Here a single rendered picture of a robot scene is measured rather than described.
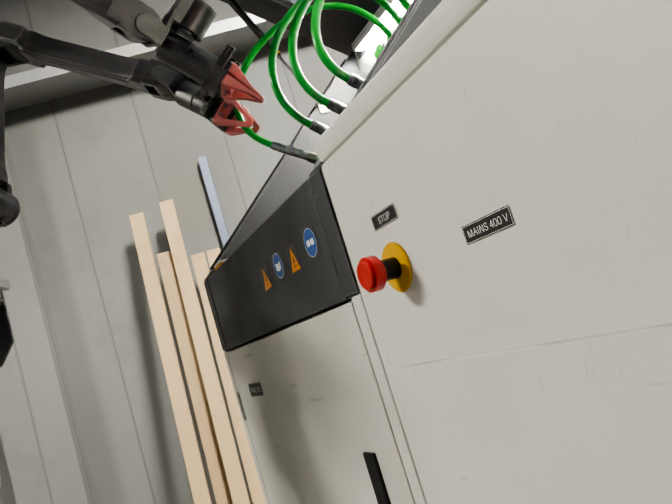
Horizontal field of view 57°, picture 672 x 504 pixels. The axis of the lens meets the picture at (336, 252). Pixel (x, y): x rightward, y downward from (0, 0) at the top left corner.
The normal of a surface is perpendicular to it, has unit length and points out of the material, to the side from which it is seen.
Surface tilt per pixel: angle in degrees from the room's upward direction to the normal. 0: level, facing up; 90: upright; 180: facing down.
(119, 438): 90
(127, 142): 90
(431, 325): 90
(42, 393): 90
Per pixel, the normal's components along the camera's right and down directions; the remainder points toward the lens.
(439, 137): -0.87, 0.22
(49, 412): 0.05, -0.15
